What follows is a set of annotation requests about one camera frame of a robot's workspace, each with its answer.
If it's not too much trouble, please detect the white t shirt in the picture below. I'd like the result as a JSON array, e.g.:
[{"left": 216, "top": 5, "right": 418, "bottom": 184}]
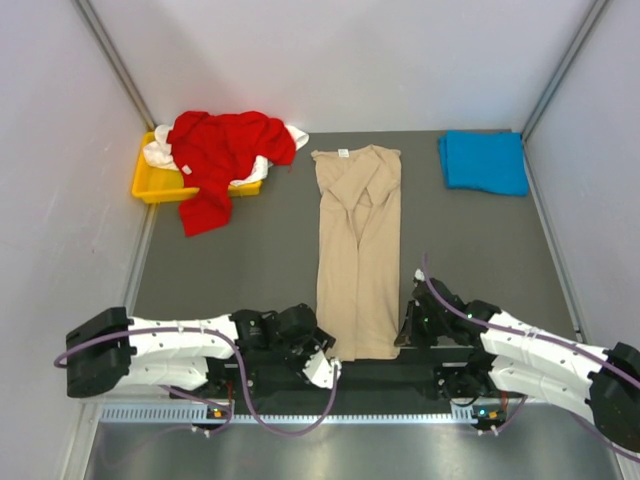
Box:
[{"left": 142, "top": 124, "right": 309, "bottom": 187}]

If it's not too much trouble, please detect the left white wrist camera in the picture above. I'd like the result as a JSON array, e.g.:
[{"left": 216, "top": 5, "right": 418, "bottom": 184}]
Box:
[{"left": 302, "top": 350, "right": 342, "bottom": 390}]

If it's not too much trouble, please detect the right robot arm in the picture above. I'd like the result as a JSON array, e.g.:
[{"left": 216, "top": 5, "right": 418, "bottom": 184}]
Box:
[{"left": 396, "top": 271, "right": 639, "bottom": 453}]

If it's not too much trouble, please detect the grey slotted cable duct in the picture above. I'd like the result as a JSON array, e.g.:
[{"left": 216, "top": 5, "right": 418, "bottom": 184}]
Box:
[{"left": 99, "top": 403, "right": 507, "bottom": 425}]

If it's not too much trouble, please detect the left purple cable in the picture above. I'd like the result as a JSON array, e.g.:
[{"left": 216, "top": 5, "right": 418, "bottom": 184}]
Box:
[{"left": 53, "top": 327, "right": 344, "bottom": 437}]

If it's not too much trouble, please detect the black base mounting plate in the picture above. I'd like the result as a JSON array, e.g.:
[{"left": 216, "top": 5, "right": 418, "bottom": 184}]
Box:
[{"left": 171, "top": 349, "right": 515, "bottom": 400}]

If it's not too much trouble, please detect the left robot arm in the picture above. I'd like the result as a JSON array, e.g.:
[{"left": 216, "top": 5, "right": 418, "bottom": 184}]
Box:
[{"left": 58, "top": 304, "right": 341, "bottom": 399}]

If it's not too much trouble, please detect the aluminium frame rail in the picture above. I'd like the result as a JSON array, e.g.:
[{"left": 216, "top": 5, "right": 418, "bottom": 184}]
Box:
[{"left": 79, "top": 363, "right": 626, "bottom": 404}]

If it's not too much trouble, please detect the beige t shirt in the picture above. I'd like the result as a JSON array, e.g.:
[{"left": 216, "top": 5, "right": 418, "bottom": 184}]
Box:
[{"left": 312, "top": 145, "right": 402, "bottom": 362}]

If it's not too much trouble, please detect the folded blue t shirt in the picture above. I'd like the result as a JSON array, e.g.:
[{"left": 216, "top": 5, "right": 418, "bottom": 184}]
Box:
[{"left": 438, "top": 131, "right": 529, "bottom": 197}]

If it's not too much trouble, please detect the yellow plastic bin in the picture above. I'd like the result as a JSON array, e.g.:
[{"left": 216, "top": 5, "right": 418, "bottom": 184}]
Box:
[{"left": 131, "top": 132, "right": 262, "bottom": 205}]

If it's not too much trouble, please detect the red t shirt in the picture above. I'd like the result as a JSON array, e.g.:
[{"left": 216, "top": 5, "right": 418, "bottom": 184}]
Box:
[{"left": 167, "top": 111, "right": 296, "bottom": 237}]

